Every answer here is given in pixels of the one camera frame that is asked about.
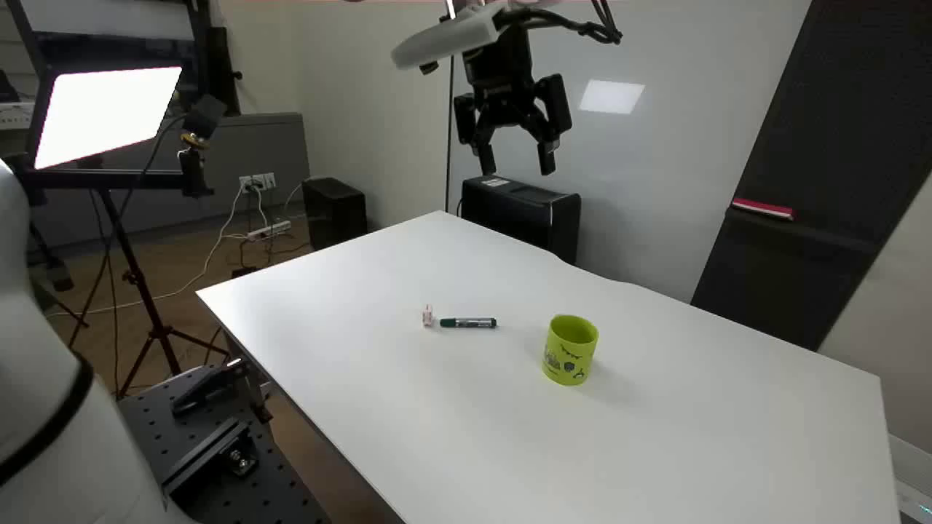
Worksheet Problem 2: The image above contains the black camera on stand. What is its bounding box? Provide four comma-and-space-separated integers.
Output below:
175, 90, 230, 200

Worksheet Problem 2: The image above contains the grey leaning panel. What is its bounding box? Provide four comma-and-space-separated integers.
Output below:
206, 110, 312, 212

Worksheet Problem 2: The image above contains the black metal rack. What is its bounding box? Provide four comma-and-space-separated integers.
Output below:
0, 0, 242, 126

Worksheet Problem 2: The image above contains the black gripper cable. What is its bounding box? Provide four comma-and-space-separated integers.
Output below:
527, 0, 626, 48

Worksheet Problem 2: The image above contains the lime green printed mug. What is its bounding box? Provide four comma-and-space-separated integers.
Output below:
539, 311, 602, 390

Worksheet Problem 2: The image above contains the white wall outlet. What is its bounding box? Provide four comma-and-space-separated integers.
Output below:
235, 168, 278, 196

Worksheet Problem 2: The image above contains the black perforated breadboard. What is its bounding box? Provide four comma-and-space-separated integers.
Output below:
117, 361, 331, 524

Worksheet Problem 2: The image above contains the pink item on cabinet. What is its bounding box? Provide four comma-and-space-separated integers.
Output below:
728, 196, 798, 225

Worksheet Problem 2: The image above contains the small black speaker box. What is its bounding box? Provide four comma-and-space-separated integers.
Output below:
299, 176, 372, 250

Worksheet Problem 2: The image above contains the black computer tower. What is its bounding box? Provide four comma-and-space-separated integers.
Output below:
459, 173, 583, 269

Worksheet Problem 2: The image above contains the white studio light panel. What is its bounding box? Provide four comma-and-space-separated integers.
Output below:
24, 62, 187, 179

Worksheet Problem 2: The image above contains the black clamp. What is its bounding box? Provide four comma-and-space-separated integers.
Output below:
172, 355, 249, 419

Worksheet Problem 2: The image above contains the tall dark cabinet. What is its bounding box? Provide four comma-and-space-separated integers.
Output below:
690, 0, 932, 355

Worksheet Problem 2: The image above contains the white power strip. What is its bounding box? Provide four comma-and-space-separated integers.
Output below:
242, 218, 293, 244

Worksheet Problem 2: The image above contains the green capped silver marker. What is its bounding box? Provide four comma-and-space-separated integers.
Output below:
437, 315, 500, 331

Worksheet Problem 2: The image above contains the white floor cable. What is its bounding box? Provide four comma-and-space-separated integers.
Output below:
112, 183, 267, 315

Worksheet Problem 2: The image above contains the black light tripod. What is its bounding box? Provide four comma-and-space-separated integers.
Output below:
89, 183, 235, 401

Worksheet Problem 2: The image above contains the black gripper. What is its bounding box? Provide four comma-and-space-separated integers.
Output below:
452, 21, 574, 180

